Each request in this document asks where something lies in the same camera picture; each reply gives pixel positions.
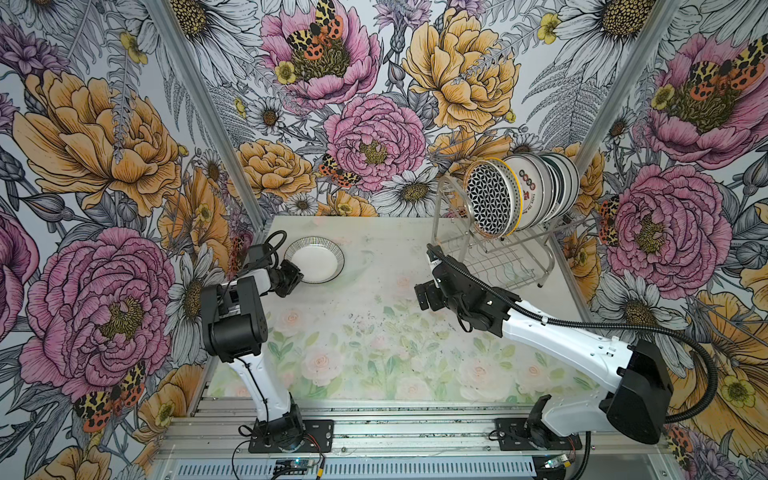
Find black striped rim plate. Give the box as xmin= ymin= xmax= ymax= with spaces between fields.
xmin=284 ymin=236 xmax=345 ymax=284

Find chrome wire dish rack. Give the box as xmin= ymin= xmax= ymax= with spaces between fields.
xmin=430 ymin=175 xmax=586 ymax=290

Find black geometric pattern plate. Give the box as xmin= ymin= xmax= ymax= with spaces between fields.
xmin=463 ymin=160 xmax=512 ymax=239

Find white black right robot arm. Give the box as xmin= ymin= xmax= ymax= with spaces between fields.
xmin=414 ymin=245 xmax=673 ymax=448

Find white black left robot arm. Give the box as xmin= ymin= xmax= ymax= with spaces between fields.
xmin=200 ymin=243 xmax=305 ymax=450

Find yellow rim dotted plate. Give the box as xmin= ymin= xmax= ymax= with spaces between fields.
xmin=488 ymin=158 xmax=523 ymax=237

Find green rim printed plate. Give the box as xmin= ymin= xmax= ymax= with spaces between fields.
xmin=504 ymin=154 xmax=551 ymax=230

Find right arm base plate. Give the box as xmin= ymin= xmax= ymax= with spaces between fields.
xmin=487 ymin=417 xmax=582 ymax=451

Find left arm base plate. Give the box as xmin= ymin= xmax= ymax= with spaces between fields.
xmin=248 ymin=418 xmax=335 ymax=454

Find aluminium mounting rail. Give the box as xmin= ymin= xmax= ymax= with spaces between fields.
xmin=146 ymin=400 xmax=685 ymax=480

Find left aluminium corner post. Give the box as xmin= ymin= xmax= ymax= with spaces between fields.
xmin=147 ymin=1 xmax=268 ymax=241

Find aluminium corner post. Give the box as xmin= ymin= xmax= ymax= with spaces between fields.
xmin=147 ymin=1 xmax=268 ymax=241
xmin=575 ymin=0 xmax=683 ymax=178

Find black corrugated right cable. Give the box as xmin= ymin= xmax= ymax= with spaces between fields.
xmin=427 ymin=244 xmax=719 ymax=480

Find right aluminium corner post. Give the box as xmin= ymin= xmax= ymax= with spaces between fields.
xmin=575 ymin=0 xmax=683 ymax=178

